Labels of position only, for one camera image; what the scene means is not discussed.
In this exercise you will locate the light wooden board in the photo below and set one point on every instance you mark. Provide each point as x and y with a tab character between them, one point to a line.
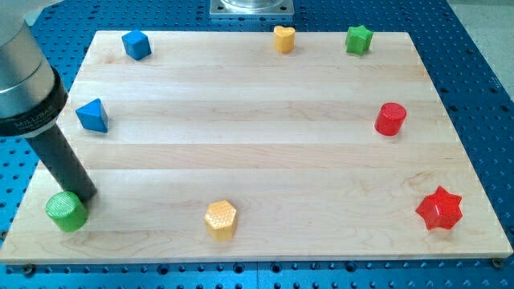
287	139

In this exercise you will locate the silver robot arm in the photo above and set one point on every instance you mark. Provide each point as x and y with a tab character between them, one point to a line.
32	92

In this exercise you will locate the blue triangular prism block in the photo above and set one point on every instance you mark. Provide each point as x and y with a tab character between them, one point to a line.
93	117

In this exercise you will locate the blue cube block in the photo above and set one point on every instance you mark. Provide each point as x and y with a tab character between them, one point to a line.
136	44

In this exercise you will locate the red star block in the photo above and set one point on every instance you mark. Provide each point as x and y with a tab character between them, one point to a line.
440	209

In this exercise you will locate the blue perforated breadboard table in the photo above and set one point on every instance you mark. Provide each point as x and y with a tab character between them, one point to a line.
476	101

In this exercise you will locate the green star block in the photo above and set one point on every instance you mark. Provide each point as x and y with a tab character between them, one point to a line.
358	39

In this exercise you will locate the yellow hexagon block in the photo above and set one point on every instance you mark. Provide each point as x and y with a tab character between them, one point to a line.
221	220

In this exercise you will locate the red cylinder block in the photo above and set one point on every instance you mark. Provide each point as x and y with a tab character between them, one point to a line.
390	119

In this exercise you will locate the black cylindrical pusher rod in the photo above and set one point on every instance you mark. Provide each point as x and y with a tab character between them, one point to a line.
57	155

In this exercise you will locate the green cylinder block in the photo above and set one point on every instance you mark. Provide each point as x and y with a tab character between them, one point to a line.
67	211

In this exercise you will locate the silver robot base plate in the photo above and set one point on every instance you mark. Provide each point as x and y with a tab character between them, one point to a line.
251	7

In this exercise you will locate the yellow heart block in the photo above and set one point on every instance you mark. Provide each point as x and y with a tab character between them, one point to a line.
284	38

